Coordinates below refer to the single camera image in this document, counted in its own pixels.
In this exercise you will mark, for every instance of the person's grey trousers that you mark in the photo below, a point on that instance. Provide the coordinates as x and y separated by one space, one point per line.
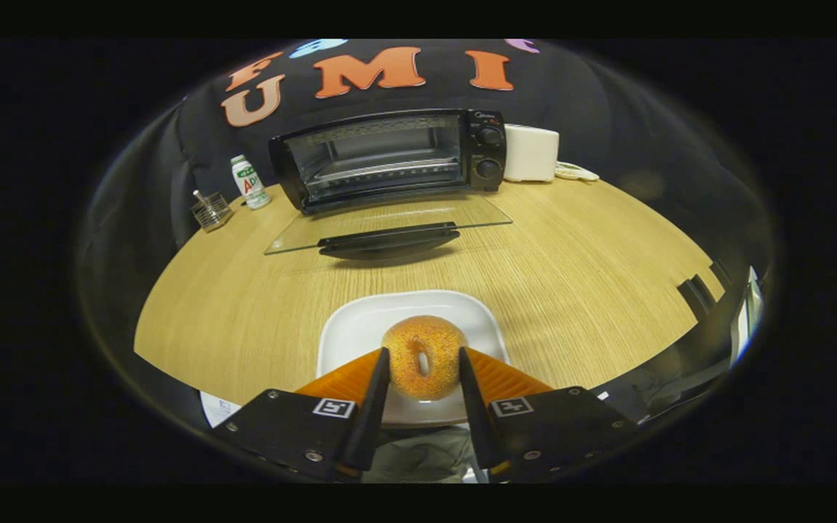
418 457

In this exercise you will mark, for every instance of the metal oven tray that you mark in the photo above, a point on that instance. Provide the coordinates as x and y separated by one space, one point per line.
389 178

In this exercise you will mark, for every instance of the white bread toaster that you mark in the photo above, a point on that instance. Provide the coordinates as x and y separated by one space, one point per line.
531 152

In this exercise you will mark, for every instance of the black toaster oven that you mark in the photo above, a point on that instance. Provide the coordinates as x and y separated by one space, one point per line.
478 156

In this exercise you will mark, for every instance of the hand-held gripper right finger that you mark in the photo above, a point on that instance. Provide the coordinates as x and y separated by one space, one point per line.
476 421

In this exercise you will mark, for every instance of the white square plate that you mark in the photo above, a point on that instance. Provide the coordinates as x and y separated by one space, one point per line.
360 319

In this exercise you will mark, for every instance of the white paper sheet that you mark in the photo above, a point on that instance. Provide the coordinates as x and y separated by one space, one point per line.
216 410

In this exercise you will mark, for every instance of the golden sesame bagel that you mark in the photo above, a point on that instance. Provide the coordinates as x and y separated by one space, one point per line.
400 349

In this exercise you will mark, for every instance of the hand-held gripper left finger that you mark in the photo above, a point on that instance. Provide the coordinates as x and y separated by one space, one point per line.
371 421

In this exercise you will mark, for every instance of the white green drink bottle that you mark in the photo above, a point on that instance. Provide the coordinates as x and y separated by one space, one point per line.
250 185

